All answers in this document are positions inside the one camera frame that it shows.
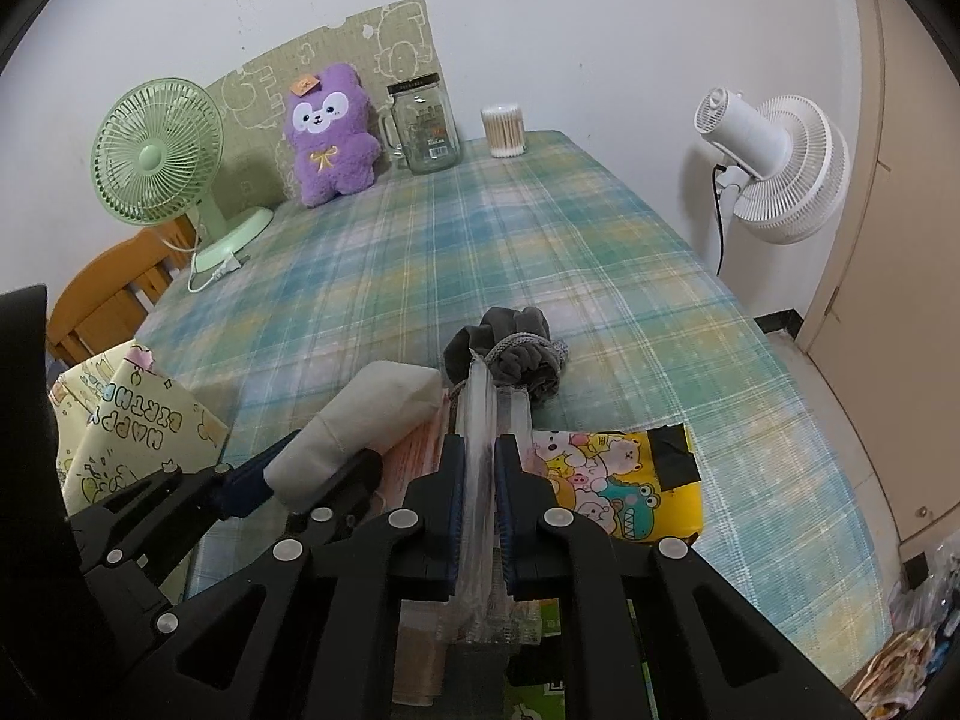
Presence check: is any plaid tablecloth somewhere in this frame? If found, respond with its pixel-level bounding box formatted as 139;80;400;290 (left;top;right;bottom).
139;132;890;683

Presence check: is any beige door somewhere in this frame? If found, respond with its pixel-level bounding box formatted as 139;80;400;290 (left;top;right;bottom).
800;0;958;546

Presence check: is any clutter by door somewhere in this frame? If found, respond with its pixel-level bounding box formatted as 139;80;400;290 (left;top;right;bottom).
850;533;958;718

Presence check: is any cotton swab container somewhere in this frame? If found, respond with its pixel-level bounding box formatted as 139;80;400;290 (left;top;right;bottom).
480;103;526;160

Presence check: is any yellow cartoon pouch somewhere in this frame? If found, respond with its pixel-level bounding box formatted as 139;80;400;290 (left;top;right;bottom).
524;424;703;544

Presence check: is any green desk fan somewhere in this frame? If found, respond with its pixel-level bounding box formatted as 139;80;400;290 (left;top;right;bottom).
89;78;274;284

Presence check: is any glass jar with lid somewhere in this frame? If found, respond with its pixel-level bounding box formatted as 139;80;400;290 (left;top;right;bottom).
379;73;460;174

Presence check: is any white standing fan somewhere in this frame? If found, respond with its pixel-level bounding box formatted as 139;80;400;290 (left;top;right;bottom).
693;86;853;249

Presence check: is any green patterned cardboard sheet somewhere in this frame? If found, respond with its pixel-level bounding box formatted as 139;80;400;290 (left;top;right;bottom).
208;0;441;218

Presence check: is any yellow birthday storage box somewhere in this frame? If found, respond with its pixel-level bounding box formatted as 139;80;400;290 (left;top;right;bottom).
49;340;229;515

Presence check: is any purple plush bear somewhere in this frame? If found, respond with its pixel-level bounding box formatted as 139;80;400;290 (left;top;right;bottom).
285;64;381;208

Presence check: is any white towel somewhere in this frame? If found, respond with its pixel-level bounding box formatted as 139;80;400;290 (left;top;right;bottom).
263;361;443;514

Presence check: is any pink packet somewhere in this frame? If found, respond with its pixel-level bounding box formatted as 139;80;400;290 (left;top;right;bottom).
376;394;451;512

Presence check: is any dark grey sock bundle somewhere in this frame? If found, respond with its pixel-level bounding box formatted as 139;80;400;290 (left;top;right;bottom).
443;305;568;405

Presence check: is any clear plastic packet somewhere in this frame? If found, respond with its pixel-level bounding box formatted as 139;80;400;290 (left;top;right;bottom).
451;353;542;647

